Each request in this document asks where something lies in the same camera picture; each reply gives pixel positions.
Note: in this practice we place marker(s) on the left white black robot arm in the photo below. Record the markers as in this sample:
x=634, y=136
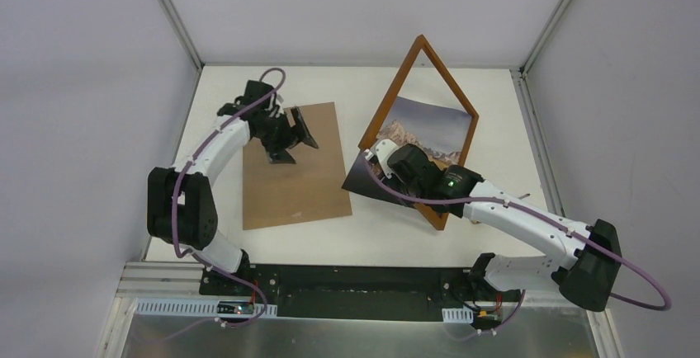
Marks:
x=181, y=207

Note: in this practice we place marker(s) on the white cable duct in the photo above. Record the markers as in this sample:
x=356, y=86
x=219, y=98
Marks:
x=205, y=308
x=458, y=315

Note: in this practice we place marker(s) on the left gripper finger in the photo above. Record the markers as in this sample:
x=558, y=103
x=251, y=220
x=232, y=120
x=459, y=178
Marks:
x=301, y=130
x=280, y=157

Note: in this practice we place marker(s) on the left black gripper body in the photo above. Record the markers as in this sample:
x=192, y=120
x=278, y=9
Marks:
x=287, y=136

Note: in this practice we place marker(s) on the left white cable duct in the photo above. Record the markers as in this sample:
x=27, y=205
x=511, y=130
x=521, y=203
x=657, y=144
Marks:
x=205, y=308

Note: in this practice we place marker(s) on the right white cable duct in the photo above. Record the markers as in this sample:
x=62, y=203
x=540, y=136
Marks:
x=458, y=315

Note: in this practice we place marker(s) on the mountain landscape photo print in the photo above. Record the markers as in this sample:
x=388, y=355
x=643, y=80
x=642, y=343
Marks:
x=438, y=130

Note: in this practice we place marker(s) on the brown wooden photo frame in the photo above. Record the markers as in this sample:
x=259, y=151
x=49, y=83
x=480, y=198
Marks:
x=421, y=77

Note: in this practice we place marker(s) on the brown fibreboard backing board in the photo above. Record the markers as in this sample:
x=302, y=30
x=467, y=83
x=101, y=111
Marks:
x=308, y=190

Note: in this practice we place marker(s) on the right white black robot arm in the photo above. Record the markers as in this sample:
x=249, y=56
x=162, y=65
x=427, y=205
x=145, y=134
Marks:
x=569, y=262

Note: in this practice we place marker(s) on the aluminium front rail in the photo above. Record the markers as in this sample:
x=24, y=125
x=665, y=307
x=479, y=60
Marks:
x=158, y=279

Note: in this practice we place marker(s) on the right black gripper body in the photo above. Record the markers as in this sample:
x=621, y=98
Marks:
x=398, y=167

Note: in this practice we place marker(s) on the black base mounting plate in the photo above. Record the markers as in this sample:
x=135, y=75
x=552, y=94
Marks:
x=409, y=294

